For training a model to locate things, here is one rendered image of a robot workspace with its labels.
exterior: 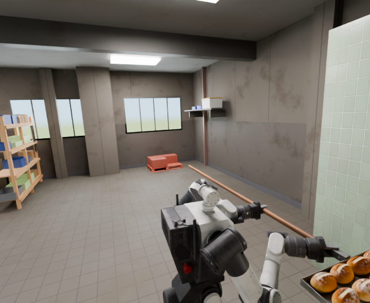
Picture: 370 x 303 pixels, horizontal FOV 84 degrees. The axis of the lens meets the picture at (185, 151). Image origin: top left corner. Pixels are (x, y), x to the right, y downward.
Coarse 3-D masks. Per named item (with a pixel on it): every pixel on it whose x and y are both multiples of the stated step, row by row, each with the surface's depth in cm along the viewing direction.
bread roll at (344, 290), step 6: (342, 288) 70; (348, 288) 69; (336, 294) 68; (342, 294) 67; (348, 294) 67; (354, 294) 67; (336, 300) 67; (342, 300) 66; (348, 300) 66; (354, 300) 66
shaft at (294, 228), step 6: (192, 168) 238; (204, 174) 210; (216, 180) 190; (222, 186) 177; (234, 192) 161; (240, 198) 154; (246, 198) 148; (264, 210) 130; (270, 216) 126; (276, 216) 122; (282, 222) 117; (288, 222) 114; (294, 228) 110; (300, 234) 106; (306, 234) 103
